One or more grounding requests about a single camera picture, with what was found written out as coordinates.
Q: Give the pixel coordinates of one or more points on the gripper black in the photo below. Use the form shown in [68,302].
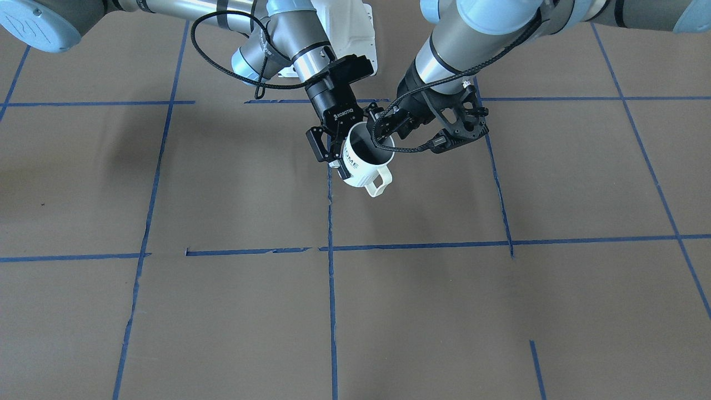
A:
[329,101]
[412,95]

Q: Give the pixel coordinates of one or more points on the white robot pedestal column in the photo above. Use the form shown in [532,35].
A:
[347,39]

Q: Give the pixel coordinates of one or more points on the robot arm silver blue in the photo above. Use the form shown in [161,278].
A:
[286,45]
[471,35]

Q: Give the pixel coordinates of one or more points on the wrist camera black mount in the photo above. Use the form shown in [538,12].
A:
[461,115]
[348,69]

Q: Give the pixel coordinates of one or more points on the white mug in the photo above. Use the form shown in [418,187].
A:
[362,164]

